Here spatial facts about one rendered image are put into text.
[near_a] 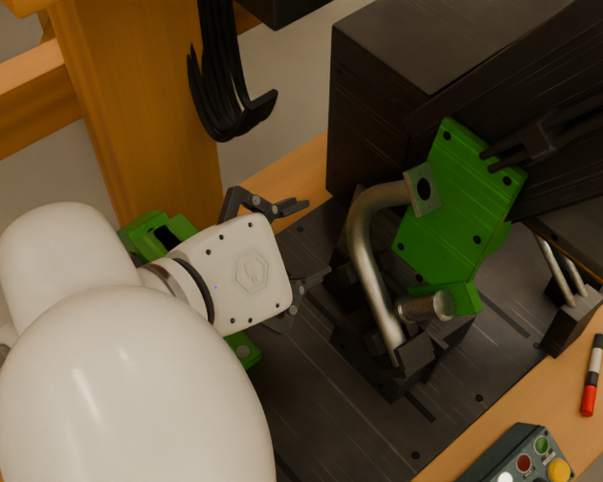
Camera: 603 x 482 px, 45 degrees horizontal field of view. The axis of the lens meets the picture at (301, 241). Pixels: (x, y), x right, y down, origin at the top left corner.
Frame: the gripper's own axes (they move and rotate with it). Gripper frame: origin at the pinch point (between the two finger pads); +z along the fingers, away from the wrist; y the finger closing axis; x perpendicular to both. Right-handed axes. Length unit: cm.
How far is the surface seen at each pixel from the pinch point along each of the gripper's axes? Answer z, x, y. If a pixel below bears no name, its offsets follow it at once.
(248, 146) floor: 110, 142, 8
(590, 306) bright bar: 37.3, -8.3, -23.5
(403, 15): 32.5, 4.2, 20.5
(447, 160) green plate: 18.7, -6.6, 2.5
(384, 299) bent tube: 17.7, 8.6, -13.9
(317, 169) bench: 40, 37, 2
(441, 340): 22.3, 5.2, -21.9
